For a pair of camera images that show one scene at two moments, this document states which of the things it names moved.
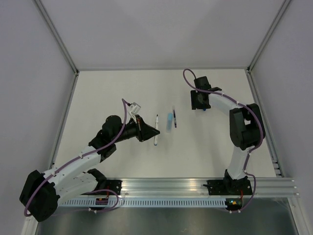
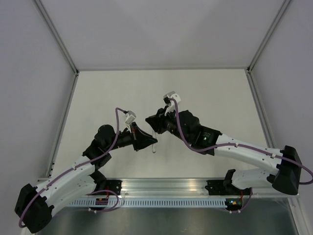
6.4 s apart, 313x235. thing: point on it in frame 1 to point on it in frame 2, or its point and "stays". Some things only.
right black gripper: x=194 y=105 to x=157 y=121
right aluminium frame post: x=265 y=40 stays
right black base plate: x=229 y=187 stays
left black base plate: x=113 y=185 stays
